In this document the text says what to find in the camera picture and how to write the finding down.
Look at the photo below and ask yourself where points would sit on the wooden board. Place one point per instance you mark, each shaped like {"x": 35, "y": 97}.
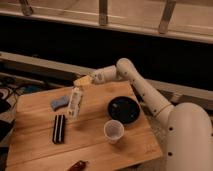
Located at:
{"x": 32, "y": 149}

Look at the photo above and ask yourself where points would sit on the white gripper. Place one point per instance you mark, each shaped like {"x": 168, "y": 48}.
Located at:
{"x": 95, "y": 77}

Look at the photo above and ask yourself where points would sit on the black white striped block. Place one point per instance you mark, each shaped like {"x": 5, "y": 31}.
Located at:
{"x": 58, "y": 129}

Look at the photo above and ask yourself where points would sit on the blue sponge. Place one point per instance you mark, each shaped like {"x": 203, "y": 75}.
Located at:
{"x": 60, "y": 102}

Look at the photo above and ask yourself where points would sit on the red brown small object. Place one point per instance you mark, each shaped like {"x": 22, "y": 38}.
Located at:
{"x": 78, "y": 166}

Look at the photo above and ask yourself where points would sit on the black round plate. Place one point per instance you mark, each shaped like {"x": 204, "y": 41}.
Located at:
{"x": 124, "y": 109}

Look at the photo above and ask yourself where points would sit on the translucent plastic cup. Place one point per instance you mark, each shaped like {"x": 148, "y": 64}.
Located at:
{"x": 113, "y": 131}

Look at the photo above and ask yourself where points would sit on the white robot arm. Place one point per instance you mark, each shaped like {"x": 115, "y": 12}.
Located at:
{"x": 189, "y": 144}

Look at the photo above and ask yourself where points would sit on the white labelled bottle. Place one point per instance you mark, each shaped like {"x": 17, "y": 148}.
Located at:
{"x": 74, "y": 102}

